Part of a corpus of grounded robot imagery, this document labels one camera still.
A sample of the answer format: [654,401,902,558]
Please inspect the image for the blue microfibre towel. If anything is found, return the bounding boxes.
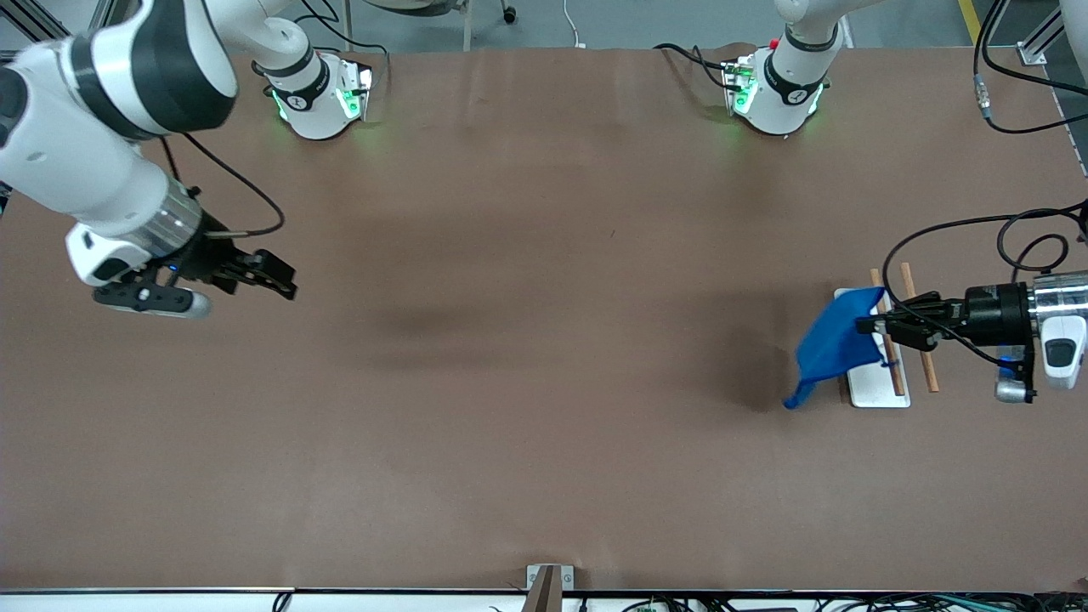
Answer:
[782,286,891,411]

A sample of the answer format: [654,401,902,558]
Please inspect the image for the white towel rack base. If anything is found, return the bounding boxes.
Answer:
[833,287,912,410]

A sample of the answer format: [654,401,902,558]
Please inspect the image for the wooden rack rod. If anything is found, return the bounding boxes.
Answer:
[870,268,907,398]
[900,262,940,394]

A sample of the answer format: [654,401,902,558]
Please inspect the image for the office chair base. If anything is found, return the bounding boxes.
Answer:
[343,0,519,52]

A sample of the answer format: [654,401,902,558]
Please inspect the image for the black right arm base cable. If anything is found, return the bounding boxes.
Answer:
[293,0,392,96]

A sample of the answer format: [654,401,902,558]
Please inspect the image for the black arm base cable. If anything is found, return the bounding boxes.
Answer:
[653,42,742,91]
[293,0,392,96]

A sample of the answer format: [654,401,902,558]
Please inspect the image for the cable bundle under table edge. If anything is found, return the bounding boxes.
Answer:
[489,592,1088,612]

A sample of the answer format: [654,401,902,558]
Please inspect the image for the aluminium frame profile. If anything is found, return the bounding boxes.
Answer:
[1016,0,1068,65]
[0,0,116,65]

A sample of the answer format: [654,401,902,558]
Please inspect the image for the black left arm base cable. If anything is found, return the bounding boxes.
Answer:
[653,42,742,91]

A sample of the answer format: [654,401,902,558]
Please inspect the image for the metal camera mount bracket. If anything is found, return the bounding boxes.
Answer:
[525,564,575,612]

